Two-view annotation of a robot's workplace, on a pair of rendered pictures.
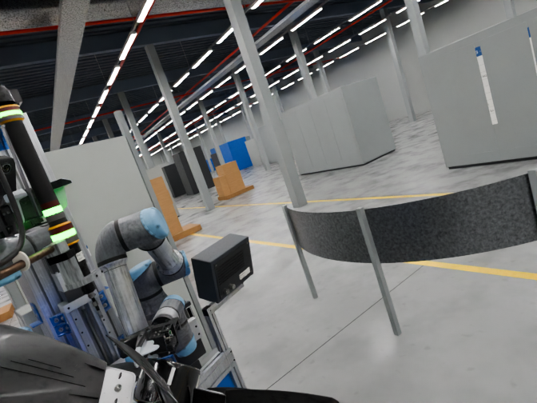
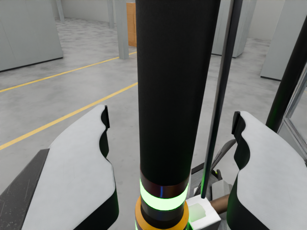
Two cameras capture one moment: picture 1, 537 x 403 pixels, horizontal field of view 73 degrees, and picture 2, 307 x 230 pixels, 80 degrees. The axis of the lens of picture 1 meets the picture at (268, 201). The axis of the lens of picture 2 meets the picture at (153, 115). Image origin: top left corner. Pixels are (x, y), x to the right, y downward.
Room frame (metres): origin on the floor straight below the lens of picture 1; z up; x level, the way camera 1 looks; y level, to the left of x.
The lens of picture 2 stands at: (0.77, 0.49, 1.72)
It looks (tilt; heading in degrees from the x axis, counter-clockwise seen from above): 32 degrees down; 245
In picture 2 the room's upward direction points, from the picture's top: 1 degrees clockwise
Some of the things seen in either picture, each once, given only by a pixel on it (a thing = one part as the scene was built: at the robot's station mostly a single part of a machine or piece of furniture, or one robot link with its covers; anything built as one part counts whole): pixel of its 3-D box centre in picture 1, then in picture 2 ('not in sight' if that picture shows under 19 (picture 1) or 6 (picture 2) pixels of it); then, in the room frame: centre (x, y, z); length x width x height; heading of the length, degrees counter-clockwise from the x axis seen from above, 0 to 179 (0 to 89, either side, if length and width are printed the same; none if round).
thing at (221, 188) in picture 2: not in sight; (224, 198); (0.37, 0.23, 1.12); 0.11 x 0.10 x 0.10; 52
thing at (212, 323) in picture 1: (215, 329); not in sight; (1.37, 0.37, 0.96); 0.03 x 0.03 x 0.20; 52
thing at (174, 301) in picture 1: (171, 311); not in sight; (1.14, 0.42, 1.17); 0.11 x 0.08 x 0.09; 179
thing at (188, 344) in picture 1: (177, 339); not in sight; (1.14, 0.44, 1.08); 0.11 x 0.08 x 0.11; 100
